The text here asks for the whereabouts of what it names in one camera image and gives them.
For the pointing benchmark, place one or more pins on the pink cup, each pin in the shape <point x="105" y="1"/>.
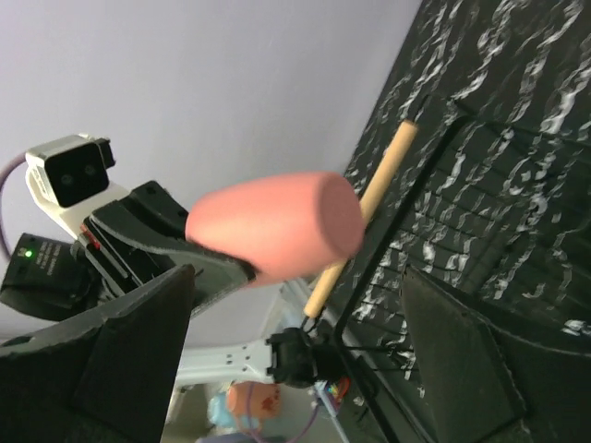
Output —
<point x="286" y="226"/>

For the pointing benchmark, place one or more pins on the black marble mat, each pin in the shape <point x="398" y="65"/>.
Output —
<point x="522" y="63"/>

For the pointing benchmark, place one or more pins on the left wooden rack handle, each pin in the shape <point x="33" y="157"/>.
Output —
<point x="377" y="186"/>

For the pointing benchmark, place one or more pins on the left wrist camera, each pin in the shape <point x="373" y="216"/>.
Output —
<point x="71" y="169"/>

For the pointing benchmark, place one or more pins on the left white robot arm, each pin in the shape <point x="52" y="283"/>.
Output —
<point x="52" y="280"/>

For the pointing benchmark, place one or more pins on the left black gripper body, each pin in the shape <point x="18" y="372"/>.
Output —
<point x="123" y="249"/>

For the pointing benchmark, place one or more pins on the black wire dish rack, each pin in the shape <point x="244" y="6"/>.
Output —
<point x="497" y="211"/>

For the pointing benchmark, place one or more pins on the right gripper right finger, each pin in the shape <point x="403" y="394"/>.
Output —
<point x="491" y="375"/>

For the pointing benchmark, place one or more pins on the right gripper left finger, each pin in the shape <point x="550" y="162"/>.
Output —
<point x="105" y="375"/>

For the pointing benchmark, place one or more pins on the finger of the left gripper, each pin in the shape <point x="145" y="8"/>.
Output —
<point x="154" y="206"/>
<point x="215" y="274"/>

